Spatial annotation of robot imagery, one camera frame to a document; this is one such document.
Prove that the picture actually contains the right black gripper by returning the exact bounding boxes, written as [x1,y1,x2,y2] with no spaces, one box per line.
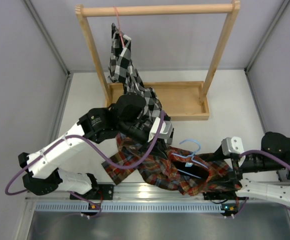
[205,143,286,189]

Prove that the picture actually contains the red brown plaid shirt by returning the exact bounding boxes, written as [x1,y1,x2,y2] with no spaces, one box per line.
[101,133,242,196]

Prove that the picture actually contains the blue wire hanger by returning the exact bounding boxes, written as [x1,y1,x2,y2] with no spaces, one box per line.
[172,138,209,180]

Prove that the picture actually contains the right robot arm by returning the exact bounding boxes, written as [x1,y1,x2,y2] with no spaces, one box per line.
[203,131,290,209]

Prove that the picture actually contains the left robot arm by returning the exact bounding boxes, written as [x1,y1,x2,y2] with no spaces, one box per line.
[18,93,173,200]

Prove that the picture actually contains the black white checkered shirt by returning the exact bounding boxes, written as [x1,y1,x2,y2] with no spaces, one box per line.
[107,22,172,126]

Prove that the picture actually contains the wooden clothes rack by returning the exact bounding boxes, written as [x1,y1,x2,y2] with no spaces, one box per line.
[75,0,241,121]

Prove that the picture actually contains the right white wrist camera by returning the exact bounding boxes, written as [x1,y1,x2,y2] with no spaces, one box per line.
[221,136,245,171]

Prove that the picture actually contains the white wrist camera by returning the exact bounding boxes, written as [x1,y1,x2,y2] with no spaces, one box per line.
[221,136,245,171]
[147,117,174,144]

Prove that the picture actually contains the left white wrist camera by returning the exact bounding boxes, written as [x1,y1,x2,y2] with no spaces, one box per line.
[147,117,174,144]

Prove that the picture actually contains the aluminium mounting rail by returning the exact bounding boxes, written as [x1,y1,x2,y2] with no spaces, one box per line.
[94,181,290,201]

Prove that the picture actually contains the slotted grey cable duct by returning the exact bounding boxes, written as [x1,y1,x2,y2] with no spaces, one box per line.
[35,202,235,214]

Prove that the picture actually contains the left aluminium frame post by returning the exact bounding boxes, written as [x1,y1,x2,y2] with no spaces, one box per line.
[22,0,73,106]

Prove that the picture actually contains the aluminium frame post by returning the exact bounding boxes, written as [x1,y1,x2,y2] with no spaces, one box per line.
[244,0,290,75]
[22,0,73,106]

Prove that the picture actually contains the pink wire hanger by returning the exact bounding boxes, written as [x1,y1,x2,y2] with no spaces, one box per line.
[113,6,125,48]

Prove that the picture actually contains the right aluminium frame post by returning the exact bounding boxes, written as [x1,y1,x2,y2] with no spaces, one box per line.
[244,0,290,75]

